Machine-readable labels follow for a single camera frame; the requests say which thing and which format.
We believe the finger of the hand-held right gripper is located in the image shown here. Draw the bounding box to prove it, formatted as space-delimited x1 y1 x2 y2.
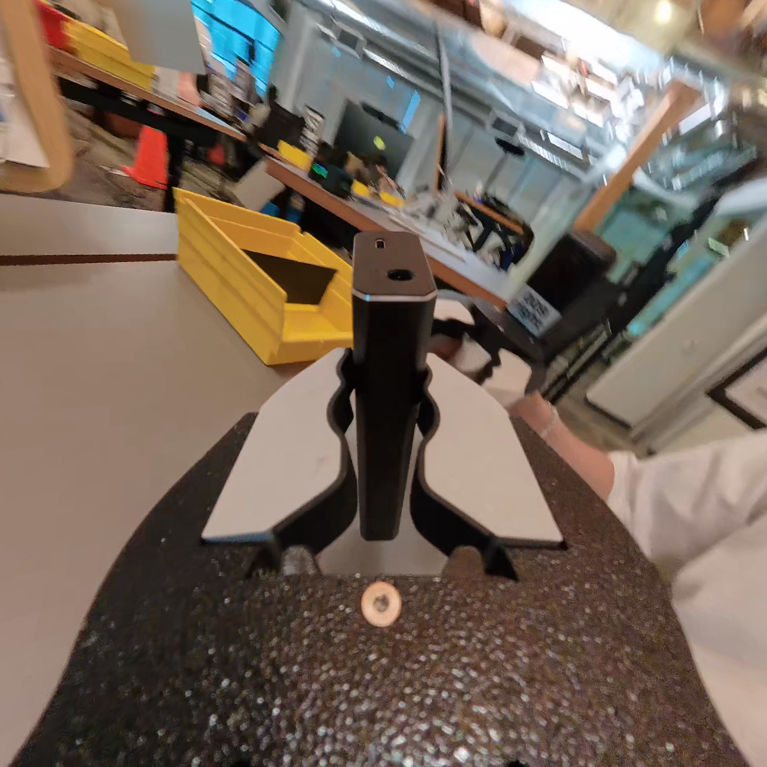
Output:
433 296 476 324

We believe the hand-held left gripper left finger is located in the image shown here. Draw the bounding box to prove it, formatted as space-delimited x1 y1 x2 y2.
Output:
202 349 359 561

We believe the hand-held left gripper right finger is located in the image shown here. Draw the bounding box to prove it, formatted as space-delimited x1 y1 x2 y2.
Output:
410 354 567 564

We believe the black multi-port usb hub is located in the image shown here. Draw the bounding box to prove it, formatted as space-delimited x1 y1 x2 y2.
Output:
350 230 438 542

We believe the yellow plastic bin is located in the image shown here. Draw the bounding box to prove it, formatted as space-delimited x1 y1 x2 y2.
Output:
174 187 354 366

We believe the person's right forearm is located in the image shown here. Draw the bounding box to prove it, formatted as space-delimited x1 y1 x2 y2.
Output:
542 413 617 499

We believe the large black USB hub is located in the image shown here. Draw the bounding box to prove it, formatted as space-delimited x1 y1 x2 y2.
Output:
242 250 339 306

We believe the person's right hand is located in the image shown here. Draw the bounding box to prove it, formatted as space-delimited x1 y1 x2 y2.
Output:
508 391 561 441

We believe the black device green display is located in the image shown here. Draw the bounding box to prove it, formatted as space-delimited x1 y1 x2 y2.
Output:
308 161 352 199

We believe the black monitor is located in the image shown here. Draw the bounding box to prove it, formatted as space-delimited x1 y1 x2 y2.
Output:
332 101 415 181

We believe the black framed sign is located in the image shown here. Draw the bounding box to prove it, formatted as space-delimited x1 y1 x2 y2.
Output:
707 352 767 430

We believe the orange traffic cone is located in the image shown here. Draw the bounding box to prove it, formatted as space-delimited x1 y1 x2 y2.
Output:
123 126 170 189

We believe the small yellow bin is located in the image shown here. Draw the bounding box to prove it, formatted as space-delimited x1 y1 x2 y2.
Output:
63 21 158 91

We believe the instruction sheet on wooden stand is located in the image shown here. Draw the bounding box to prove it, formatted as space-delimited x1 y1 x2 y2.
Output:
0 0 74 193

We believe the red plastic bin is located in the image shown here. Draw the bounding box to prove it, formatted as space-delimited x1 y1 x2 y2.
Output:
36 0 70 50

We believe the wooden post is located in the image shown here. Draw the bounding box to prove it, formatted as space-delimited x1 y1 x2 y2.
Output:
574 81 701 232

